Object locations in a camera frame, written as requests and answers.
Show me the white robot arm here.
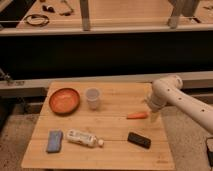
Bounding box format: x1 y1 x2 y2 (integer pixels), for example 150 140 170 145
146 75 213 134

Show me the clear plastic cup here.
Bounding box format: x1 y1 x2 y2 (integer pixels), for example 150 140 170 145
85 88 100 110

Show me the orange bowl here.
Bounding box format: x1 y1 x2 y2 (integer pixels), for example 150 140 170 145
49 88 80 115

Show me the black rectangular block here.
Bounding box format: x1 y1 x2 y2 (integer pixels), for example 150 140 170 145
128 132 151 149

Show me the blue sponge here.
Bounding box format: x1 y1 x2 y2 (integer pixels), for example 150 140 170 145
46 130 63 153

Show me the small dark tool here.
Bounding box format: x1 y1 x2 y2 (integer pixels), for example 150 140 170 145
42 5 55 13

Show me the grey metal leg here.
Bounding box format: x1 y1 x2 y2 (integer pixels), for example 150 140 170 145
167 0 200 29

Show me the dark cable piece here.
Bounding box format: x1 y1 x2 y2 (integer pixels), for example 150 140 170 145
59 0 75 17

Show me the grey metal post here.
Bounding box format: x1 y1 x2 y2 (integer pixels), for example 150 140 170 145
80 0 90 31

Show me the black coiled cable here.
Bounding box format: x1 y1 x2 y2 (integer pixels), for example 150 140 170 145
24 13 50 27

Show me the metal clamp bracket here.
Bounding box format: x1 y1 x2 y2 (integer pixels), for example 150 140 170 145
0 68 26 88

